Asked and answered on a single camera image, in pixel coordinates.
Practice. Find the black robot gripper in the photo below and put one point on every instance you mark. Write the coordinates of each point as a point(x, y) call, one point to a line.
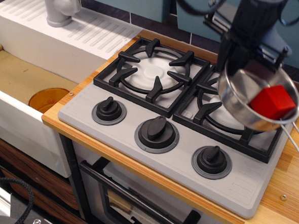
point(248, 31)

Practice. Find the small stainless steel pan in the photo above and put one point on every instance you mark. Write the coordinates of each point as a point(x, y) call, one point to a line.
point(238, 90)

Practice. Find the red wooden cube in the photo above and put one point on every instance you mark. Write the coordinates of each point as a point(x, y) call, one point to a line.
point(273, 102)

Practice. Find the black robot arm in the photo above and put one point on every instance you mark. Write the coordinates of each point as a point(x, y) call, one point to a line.
point(248, 33)

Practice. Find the black middle stove knob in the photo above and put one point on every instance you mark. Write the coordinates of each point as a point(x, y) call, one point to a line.
point(156, 136)

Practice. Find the black stove knob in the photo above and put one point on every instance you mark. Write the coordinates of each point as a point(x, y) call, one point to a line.
point(156, 136)
point(211, 162)
point(109, 112)

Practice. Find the black right stove knob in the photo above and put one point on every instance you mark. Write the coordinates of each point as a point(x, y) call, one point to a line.
point(211, 162)

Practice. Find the grey toy stove top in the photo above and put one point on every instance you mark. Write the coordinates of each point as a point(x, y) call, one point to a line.
point(240, 192)

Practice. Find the black left stove knob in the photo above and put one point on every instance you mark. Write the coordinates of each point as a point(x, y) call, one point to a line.
point(109, 112)

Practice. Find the black right burner grate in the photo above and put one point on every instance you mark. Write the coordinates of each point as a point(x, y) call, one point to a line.
point(202, 111)

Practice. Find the black burner grate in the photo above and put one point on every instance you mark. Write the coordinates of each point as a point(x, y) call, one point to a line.
point(152, 75)
point(202, 111)

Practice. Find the black left burner grate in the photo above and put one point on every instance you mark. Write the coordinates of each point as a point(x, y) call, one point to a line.
point(152, 75)

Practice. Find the grey toy faucet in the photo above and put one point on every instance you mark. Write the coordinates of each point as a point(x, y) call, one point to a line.
point(60, 12)

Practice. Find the orange translucent plate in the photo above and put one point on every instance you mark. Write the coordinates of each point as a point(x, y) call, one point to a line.
point(43, 100)

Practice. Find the white toy sink unit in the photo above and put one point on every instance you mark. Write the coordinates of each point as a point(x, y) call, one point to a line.
point(46, 57)

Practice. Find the wood grain drawer fronts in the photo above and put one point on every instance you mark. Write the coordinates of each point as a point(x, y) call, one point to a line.
point(53, 195)

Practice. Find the oven door with black handle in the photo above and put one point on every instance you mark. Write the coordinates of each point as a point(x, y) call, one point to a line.
point(121, 197)

